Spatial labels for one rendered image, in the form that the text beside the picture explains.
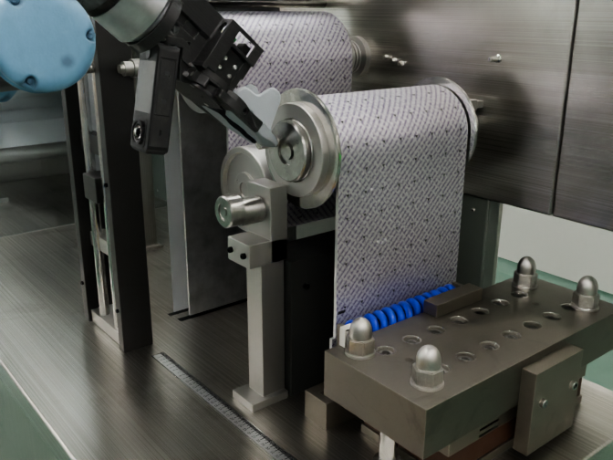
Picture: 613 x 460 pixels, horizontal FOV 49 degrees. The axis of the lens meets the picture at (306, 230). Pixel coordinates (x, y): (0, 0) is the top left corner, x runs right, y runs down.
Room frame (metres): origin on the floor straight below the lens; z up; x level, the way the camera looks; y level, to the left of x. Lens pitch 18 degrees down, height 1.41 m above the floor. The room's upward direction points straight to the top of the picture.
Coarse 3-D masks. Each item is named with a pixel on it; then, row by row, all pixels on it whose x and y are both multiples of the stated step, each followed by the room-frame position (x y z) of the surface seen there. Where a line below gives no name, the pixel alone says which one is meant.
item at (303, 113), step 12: (288, 108) 0.82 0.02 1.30; (300, 108) 0.80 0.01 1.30; (276, 120) 0.84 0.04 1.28; (300, 120) 0.80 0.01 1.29; (312, 120) 0.78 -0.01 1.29; (312, 132) 0.78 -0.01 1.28; (324, 132) 0.78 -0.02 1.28; (312, 144) 0.78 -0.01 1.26; (324, 144) 0.77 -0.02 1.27; (324, 156) 0.77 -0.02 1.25; (312, 168) 0.78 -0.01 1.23; (324, 168) 0.77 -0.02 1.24; (276, 180) 0.84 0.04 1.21; (312, 180) 0.78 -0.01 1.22; (324, 180) 0.78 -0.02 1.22; (288, 192) 0.82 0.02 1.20; (300, 192) 0.80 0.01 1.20; (312, 192) 0.79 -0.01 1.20
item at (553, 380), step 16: (560, 352) 0.73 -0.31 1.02; (576, 352) 0.73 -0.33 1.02; (528, 368) 0.69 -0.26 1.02; (544, 368) 0.69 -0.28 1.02; (560, 368) 0.71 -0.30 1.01; (576, 368) 0.73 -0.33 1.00; (528, 384) 0.69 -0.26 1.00; (544, 384) 0.69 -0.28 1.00; (560, 384) 0.71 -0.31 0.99; (576, 384) 0.73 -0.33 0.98; (528, 400) 0.68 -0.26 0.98; (544, 400) 0.69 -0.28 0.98; (560, 400) 0.72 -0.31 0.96; (528, 416) 0.68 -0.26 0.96; (544, 416) 0.70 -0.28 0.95; (560, 416) 0.72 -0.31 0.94; (528, 432) 0.68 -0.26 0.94; (544, 432) 0.70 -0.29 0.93; (560, 432) 0.72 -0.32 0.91; (528, 448) 0.68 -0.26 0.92
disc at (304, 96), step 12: (288, 96) 0.83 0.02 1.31; (300, 96) 0.82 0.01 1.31; (312, 96) 0.80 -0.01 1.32; (312, 108) 0.80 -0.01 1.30; (324, 108) 0.78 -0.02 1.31; (324, 120) 0.78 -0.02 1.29; (336, 132) 0.77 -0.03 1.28; (336, 144) 0.77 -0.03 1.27; (336, 156) 0.76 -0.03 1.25; (336, 168) 0.76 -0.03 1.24; (336, 180) 0.77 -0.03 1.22; (324, 192) 0.78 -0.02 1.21; (300, 204) 0.82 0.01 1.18; (312, 204) 0.80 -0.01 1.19
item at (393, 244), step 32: (384, 192) 0.83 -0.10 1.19; (416, 192) 0.86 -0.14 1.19; (448, 192) 0.90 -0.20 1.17; (352, 224) 0.79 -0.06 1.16; (384, 224) 0.83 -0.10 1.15; (416, 224) 0.86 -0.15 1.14; (448, 224) 0.91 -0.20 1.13; (352, 256) 0.79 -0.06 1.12; (384, 256) 0.83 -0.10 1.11; (416, 256) 0.87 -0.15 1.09; (448, 256) 0.91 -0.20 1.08; (352, 288) 0.79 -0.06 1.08; (384, 288) 0.83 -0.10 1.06; (416, 288) 0.87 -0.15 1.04
